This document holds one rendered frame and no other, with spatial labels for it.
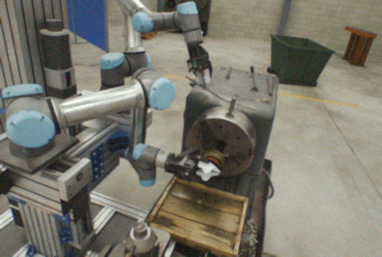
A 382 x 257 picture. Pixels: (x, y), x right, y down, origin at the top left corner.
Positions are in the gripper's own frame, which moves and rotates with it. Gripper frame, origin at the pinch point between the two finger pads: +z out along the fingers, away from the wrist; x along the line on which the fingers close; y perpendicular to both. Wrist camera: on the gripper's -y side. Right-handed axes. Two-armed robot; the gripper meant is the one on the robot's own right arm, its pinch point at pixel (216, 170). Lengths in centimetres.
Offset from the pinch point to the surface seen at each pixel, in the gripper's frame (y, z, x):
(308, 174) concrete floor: -174, 75, -108
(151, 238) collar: 42.3, -7.9, 6.4
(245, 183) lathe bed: -23.7, 11.9, -21.3
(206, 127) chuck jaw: -12.3, -9.5, 11.1
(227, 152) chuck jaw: -10.6, 1.6, 2.9
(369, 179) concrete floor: -194, 141, -107
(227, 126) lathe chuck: -15.6, -1.2, 12.6
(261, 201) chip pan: -51, 24, -54
